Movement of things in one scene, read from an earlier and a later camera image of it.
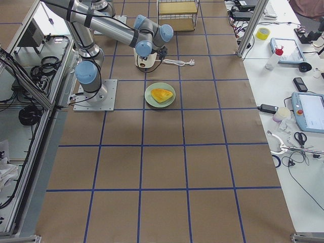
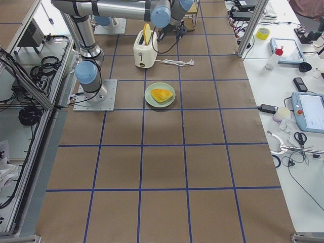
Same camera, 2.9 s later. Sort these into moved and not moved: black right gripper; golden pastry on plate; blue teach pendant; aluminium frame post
Moved: black right gripper
Not moved: blue teach pendant; aluminium frame post; golden pastry on plate
